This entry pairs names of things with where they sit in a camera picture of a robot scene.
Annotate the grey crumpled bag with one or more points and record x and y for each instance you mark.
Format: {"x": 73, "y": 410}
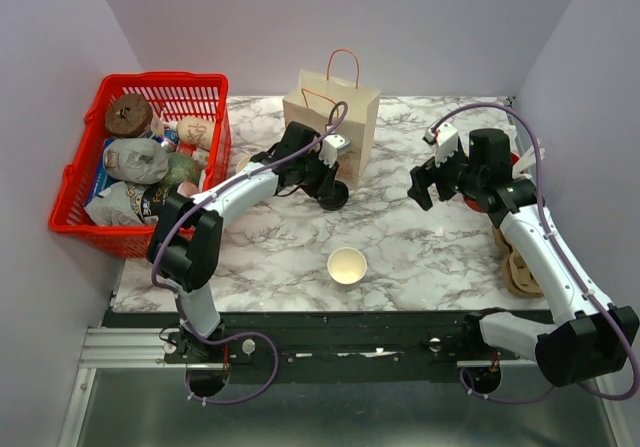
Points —
{"x": 140, "y": 161}

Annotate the white paper coffee cup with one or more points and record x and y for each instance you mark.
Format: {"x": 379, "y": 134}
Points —
{"x": 347, "y": 266}

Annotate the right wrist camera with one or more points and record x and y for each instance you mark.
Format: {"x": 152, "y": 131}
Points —
{"x": 445, "y": 139}

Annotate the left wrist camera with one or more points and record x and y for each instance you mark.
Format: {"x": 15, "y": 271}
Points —
{"x": 332, "y": 147}

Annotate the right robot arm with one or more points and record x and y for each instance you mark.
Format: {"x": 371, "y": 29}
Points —
{"x": 588, "y": 333}

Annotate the beige printed bottle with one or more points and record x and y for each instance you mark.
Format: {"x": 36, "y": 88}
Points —
{"x": 194, "y": 131}

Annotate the black coffee cup lid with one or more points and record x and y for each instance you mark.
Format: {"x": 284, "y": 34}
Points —
{"x": 337, "y": 200}

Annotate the silver snack bag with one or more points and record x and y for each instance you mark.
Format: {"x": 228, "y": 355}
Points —
{"x": 117, "y": 205}

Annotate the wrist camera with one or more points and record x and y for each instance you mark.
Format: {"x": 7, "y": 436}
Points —
{"x": 445, "y": 139}
{"x": 332, "y": 147}

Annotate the black food cup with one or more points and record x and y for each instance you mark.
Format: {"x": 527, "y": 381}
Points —
{"x": 153, "y": 199}

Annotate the white wrapped straws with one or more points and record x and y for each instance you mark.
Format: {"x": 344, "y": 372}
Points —
{"x": 524, "y": 165}

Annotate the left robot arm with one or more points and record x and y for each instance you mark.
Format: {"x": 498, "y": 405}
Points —
{"x": 185, "y": 246}

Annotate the blue flat package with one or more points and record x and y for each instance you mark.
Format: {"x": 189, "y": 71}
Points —
{"x": 101, "y": 179}

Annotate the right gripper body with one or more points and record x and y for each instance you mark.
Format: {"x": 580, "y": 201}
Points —
{"x": 454, "y": 175}

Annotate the cardboard cup carrier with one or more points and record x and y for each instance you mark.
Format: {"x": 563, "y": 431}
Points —
{"x": 516, "y": 274}

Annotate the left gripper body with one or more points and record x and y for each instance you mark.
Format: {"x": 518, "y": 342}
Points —
{"x": 314, "y": 175}

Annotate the red plastic basket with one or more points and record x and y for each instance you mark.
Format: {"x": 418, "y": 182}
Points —
{"x": 173, "y": 94}

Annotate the red straw cup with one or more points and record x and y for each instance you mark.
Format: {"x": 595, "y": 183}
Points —
{"x": 472, "y": 203}

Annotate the paper takeout bag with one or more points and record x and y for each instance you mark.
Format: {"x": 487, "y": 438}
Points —
{"x": 310, "y": 103}

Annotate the green avocado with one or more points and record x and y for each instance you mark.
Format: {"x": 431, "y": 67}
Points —
{"x": 181, "y": 168}

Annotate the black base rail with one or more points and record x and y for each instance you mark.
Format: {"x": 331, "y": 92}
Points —
{"x": 315, "y": 348}

